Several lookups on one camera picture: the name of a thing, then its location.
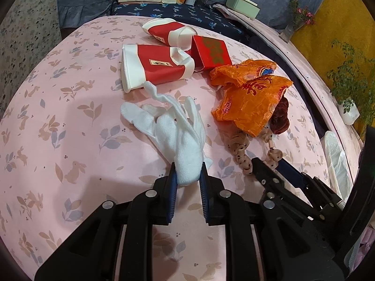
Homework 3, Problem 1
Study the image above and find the dark red velvet scrunchie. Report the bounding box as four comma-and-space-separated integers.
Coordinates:
269, 96, 290, 135

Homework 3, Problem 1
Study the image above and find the orange plastic bag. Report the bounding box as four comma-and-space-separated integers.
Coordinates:
209, 59, 277, 87
212, 74, 293, 138

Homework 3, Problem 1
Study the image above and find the white cotton glove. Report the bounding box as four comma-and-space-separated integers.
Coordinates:
120, 81, 212, 186

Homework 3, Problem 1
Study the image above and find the red envelope box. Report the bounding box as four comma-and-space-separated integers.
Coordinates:
188, 36, 232, 72

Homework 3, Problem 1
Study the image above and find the red white paper cup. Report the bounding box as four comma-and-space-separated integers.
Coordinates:
121, 44, 195, 93
142, 18, 198, 51

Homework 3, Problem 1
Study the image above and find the white lined trash bin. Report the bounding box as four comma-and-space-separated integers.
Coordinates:
320, 131, 353, 202

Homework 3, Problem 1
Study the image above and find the pink shelf cloth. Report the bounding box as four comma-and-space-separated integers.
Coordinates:
214, 4, 363, 181

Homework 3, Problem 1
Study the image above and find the green plant in white pot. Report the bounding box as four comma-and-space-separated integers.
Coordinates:
327, 39, 374, 126

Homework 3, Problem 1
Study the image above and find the glass vase with pink flowers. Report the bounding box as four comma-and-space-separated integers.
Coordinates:
280, 0, 315, 43

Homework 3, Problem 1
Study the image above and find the mustard yellow backdrop cloth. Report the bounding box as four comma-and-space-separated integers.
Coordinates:
292, 0, 374, 88

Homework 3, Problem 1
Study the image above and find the navy floral cloth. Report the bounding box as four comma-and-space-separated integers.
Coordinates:
111, 3, 246, 43

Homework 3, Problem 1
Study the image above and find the mint green tissue box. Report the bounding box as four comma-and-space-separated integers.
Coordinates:
226, 0, 260, 19

